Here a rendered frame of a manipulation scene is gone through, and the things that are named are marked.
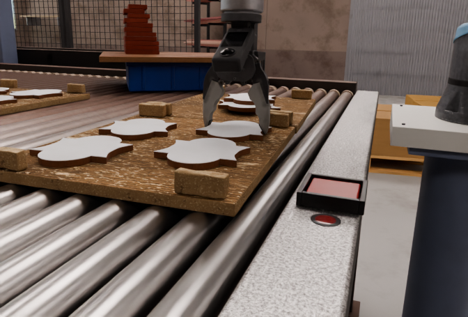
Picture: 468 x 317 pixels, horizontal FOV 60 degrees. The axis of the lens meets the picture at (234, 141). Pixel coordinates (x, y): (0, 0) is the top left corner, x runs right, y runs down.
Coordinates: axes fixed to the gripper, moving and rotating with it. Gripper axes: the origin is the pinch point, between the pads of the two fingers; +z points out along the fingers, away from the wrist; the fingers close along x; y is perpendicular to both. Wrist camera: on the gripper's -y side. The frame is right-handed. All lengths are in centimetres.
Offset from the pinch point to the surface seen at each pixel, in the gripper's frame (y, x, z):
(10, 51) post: 115, 167, -11
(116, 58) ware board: 47, 55, -11
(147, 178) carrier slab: -27.0, 2.7, 1.7
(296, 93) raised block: 50, -4, -3
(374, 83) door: 870, -56, 42
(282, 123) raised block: 8.2, -7.2, -0.2
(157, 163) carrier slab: -21.2, 4.4, 1.5
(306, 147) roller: 1.7, -13.0, 2.5
